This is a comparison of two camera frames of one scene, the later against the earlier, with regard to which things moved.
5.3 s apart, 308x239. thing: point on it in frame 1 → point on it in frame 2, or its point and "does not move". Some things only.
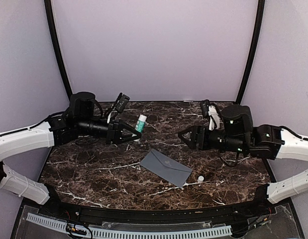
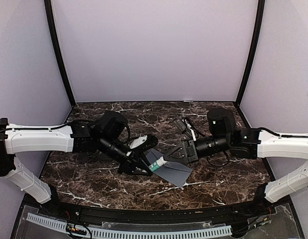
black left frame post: x=53 y=32 does not move
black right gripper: x=195 y=134 → x=190 y=154
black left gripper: x=112 y=135 → x=130 y=164
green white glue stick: x=140 y=124 → x=157 y=164
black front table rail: x=158 y=215 does not move
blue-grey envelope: x=166 y=168 does not move
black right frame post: x=252 y=52 does not move
